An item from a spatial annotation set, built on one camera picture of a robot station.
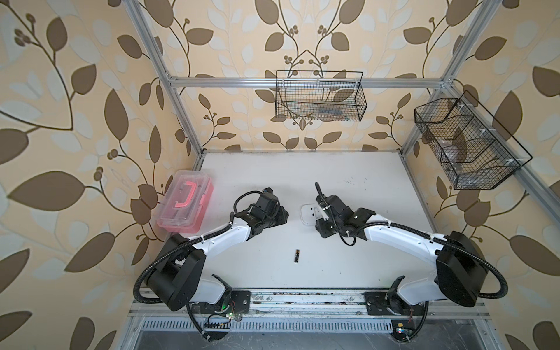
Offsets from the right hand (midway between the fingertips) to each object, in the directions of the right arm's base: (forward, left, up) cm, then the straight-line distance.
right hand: (320, 225), depth 86 cm
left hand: (+5, +14, +2) cm, 15 cm away
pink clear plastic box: (+10, +54, +4) cm, 55 cm away
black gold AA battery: (-10, +10, -7) cm, 15 cm away
